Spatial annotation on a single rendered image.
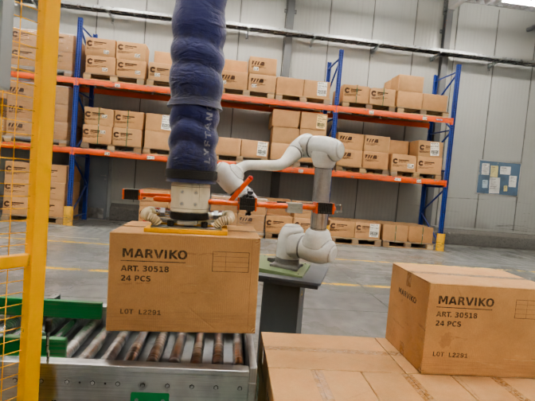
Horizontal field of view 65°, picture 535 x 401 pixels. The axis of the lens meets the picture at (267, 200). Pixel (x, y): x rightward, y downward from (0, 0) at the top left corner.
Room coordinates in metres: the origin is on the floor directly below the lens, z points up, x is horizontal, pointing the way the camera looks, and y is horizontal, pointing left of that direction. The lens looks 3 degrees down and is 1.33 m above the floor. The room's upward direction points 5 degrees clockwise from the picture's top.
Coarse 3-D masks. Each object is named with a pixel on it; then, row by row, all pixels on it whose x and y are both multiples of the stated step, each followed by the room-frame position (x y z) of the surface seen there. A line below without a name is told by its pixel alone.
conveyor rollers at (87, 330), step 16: (16, 320) 1.97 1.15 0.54; (64, 320) 2.09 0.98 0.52; (80, 320) 2.06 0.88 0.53; (96, 320) 2.05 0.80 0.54; (64, 336) 1.86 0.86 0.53; (80, 336) 1.84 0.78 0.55; (96, 336) 1.85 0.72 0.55; (128, 336) 1.93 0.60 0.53; (144, 336) 1.90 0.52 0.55; (160, 336) 1.91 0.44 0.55; (224, 336) 2.02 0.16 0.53; (240, 336) 2.00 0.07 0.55; (96, 352) 1.75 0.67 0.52; (112, 352) 1.70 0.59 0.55; (128, 352) 1.72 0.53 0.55; (160, 352) 1.76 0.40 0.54; (176, 352) 1.75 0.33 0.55; (192, 352) 1.79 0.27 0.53; (240, 352) 1.80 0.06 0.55
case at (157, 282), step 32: (128, 224) 1.88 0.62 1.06; (128, 256) 1.64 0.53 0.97; (160, 256) 1.66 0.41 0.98; (192, 256) 1.67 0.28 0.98; (224, 256) 1.69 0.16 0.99; (256, 256) 1.70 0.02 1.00; (128, 288) 1.64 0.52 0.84; (160, 288) 1.66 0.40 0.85; (192, 288) 1.67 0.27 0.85; (224, 288) 1.69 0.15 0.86; (256, 288) 1.70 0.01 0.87; (128, 320) 1.64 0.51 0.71; (160, 320) 1.66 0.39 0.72; (192, 320) 1.67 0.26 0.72; (224, 320) 1.69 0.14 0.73
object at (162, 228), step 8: (160, 224) 1.76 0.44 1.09; (168, 224) 1.73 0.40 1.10; (160, 232) 1.69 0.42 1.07; (168, 232) 1.69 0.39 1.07; (176, 232) 1.69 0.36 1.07; (184, 232) 1.70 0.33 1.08; (192, 232) 1.70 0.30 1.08; (200, 232) 1.70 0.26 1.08; (208, 232) 1.71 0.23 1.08; (216, 232) 1.71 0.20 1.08; (224, 232) 1.71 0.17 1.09
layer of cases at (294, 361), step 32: (288, 352) 1.86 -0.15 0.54; (320, 352) 1.89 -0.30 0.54; (352, 352) 1.92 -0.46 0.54; (384, 352) 1.95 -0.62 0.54; (256, 384) 2.06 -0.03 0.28; (288, 384) 1.56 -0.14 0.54; (320, 384) 1.59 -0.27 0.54; (352, 384) 1.61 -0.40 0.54; (384, 384) 1.63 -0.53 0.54; (416, 384) 1.65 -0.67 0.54; (448, 384) 1.68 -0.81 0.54; (480, 384) 1.70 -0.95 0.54; (512, 384) 1.73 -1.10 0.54
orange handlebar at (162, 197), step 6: (156, 198) 1.80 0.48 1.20; (162, 198) 1.80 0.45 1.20; (168, 198) 1.80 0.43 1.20; (222, 204) 1.83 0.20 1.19; (228, 204) 1.83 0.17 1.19; (234, 204) 1.83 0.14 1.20; (258, 204) 1.84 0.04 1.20; (264, 204) 1.85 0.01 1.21; (270, 204) 1.85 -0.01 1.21; (276, 204) 1.85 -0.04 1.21; (282, 204) 1.86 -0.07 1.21; (306, 204) 1.88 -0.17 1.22; (312, 204) 1.92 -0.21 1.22
